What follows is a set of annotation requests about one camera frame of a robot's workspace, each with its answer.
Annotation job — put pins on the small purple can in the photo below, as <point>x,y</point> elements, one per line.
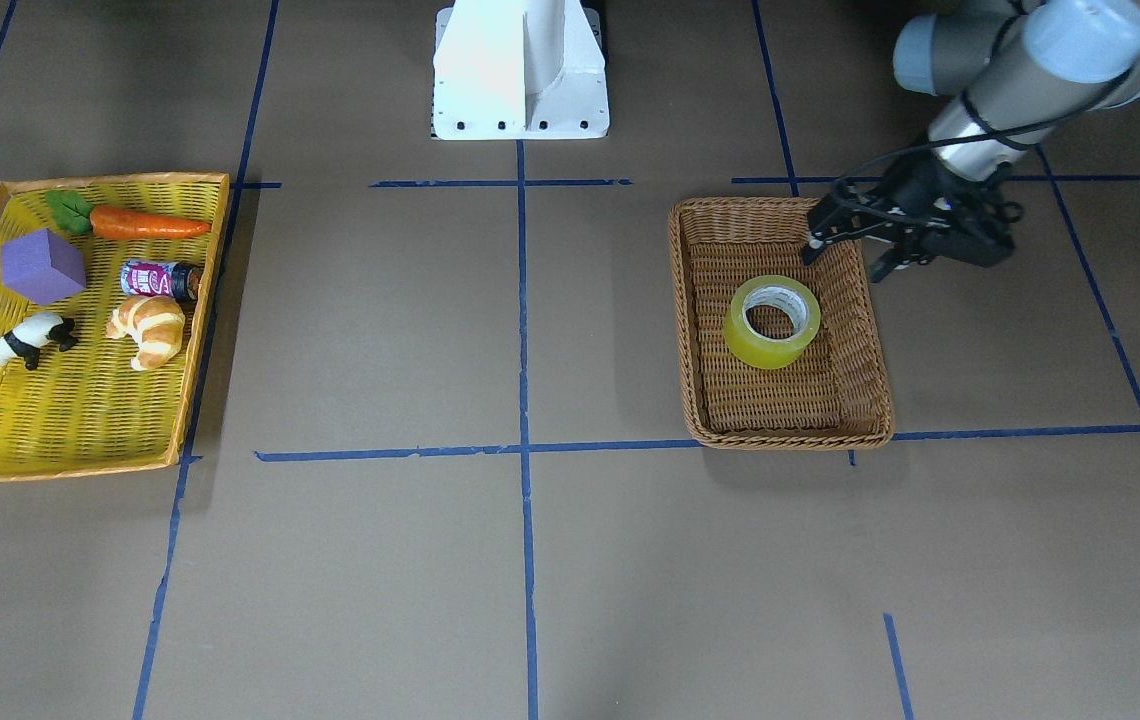
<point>178,281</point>

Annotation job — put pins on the toy croissant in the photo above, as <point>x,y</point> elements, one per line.
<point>156,325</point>

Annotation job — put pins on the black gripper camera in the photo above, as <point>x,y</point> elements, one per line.
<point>979,235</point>

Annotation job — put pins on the toy carrot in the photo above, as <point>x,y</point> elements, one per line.
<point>74,214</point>

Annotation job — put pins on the purple foam cube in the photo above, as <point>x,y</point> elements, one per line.
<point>42,267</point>

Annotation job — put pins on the yellow tape roll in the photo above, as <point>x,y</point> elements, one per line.
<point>793,300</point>

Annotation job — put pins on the yellow woven basket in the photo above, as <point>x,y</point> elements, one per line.
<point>87,412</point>

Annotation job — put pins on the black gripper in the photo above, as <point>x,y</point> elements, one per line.
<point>908,190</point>

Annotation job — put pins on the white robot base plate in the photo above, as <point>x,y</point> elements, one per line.
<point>520,70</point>

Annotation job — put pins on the brown wicker basket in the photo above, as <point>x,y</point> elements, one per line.
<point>836,395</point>

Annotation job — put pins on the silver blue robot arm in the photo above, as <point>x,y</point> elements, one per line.
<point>1012,71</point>

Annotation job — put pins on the toy panda figure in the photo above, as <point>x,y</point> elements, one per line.
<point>30,337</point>

